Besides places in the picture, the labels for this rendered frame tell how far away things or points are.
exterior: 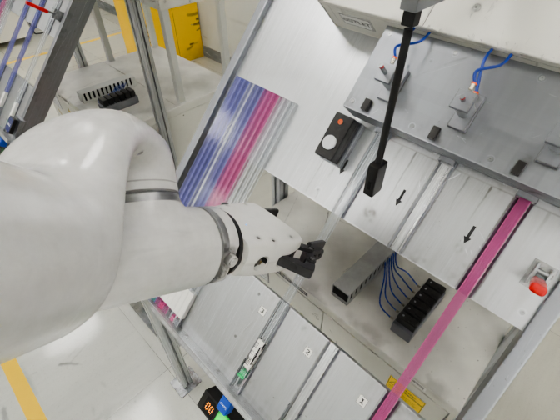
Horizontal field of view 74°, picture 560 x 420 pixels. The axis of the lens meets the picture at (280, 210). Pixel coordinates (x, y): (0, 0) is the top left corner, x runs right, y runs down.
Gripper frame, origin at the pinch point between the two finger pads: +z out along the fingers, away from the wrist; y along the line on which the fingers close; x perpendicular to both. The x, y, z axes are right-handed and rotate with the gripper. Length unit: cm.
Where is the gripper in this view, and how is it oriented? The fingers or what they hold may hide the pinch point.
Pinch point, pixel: (292, 232)
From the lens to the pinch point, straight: 54.6
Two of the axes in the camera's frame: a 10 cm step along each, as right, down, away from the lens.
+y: -7.1, -4.9, 5.0
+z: 5.9, -0.2, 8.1
